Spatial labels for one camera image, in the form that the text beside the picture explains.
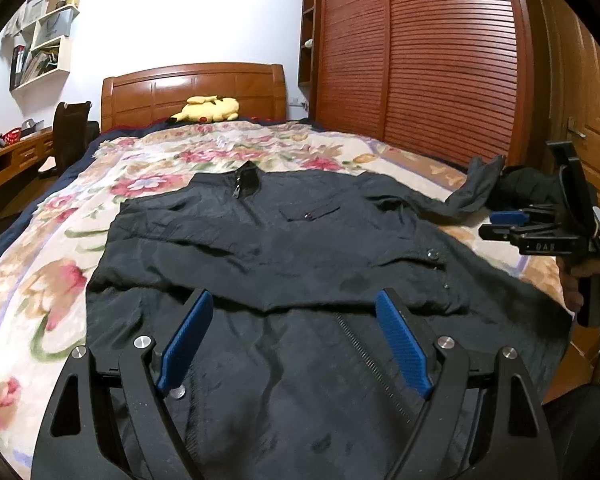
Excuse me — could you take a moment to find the wooden open shelf column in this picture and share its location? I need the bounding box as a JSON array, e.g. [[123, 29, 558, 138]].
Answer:
[[298, 0, 321, 107]]

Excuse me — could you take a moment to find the person's right hand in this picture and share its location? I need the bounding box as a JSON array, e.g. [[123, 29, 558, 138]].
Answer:
[[559, 257, 598, 315]]

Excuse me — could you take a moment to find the dark grey zip jacket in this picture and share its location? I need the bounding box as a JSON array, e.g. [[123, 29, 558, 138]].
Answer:
[[85, 155, 576, 480]]

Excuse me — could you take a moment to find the white wall shelf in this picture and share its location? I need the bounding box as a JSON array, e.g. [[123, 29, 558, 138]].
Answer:
[[2, 0, 82, 93]]

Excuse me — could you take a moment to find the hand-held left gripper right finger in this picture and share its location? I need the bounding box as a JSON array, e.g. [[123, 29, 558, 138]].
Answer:
[[374, 287, 556, 480]]

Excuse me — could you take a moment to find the wooden desk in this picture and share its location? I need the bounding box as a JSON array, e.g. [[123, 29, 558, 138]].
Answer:
[[0, 127, 57, 213]]

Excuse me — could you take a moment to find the black garment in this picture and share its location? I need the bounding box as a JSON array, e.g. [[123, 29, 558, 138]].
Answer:
[[497, 165, 562, 211]]

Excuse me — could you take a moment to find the yellow plush toy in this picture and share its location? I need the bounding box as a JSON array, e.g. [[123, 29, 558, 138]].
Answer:
[[169, 95, 240, 125]]

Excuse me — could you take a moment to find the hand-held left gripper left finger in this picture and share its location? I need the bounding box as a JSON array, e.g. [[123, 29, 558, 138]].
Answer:
[[30, 287, 216, 480]]

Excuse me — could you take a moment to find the black binder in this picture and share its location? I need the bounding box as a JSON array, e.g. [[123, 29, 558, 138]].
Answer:
[[10, 46, 27, 88]]

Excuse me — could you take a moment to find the person's leg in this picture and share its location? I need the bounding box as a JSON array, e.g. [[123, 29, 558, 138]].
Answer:
[[540, 385, 600, 480]]

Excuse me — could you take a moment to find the grey paper bag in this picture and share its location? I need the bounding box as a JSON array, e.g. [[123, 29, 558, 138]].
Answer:
[[39, 9, 72, 42]]

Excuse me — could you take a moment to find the wooden louvered wardrobe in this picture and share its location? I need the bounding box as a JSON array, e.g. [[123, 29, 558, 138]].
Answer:
[[315, 0, 537, 171]]

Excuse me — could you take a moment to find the floral blanket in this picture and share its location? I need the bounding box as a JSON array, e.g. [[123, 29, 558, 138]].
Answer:
[[0, 120, 581, 461]]

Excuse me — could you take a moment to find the wooden bed headboard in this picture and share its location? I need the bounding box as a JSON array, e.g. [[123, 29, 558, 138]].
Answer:
[[101, 63, 287, 133]]

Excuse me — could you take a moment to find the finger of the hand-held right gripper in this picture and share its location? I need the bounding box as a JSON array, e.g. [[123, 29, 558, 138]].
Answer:
[[490, 207, 564, 226], [478, 224, 519, 242]]

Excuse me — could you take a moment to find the black desk chair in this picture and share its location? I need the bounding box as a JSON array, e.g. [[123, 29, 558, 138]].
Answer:
[[37, 101, 101, 180]]

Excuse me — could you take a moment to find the wooden room door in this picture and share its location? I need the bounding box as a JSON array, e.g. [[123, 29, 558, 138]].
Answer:
[[532, 0, 600, 266]]

